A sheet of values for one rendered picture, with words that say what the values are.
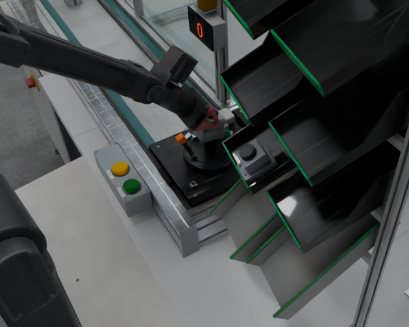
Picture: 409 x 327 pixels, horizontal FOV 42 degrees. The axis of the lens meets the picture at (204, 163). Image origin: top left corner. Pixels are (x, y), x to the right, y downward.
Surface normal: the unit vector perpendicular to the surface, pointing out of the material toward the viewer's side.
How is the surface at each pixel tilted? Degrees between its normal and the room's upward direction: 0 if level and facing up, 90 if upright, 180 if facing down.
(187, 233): 90
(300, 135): 25
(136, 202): 90
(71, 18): 0
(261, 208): 45
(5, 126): 0
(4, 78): 1
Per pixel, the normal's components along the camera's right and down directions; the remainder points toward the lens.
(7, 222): 0.20, -0.81
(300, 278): -0.71, -0.30
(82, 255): -0.06, -0.70
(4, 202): 0.36, -0.84
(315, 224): -0.45, -0.52
